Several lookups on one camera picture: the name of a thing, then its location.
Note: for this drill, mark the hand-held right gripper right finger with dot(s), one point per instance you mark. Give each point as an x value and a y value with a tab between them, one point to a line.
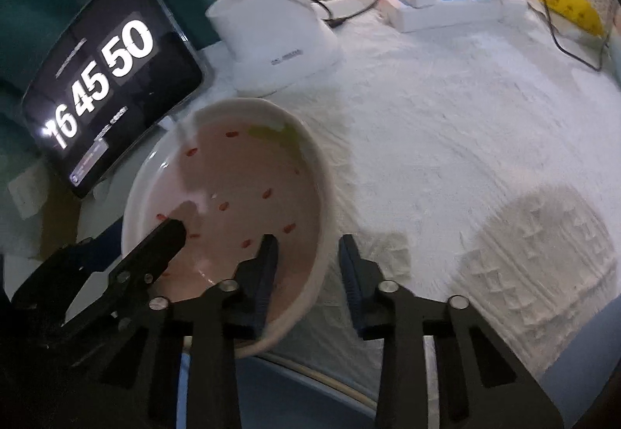
351	283

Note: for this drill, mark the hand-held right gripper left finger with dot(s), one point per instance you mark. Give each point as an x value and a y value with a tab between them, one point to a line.
266	283

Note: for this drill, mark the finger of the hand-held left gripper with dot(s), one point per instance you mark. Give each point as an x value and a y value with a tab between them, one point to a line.
160	249
106	247

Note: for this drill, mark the pink ceramic bowl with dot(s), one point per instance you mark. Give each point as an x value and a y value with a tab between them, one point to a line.
252	167

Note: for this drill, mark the brown cardboard box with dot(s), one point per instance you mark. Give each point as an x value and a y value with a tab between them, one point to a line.
60	225

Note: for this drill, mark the small white box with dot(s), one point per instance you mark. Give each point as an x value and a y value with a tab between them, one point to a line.
24	196

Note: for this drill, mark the black tablet with clock display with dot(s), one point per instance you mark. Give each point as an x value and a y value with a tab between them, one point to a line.
97	70

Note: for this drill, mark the white desk lamp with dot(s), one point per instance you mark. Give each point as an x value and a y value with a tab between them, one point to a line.
271	36

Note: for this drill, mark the white power strip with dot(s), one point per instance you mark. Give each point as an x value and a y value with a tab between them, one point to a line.
461	11

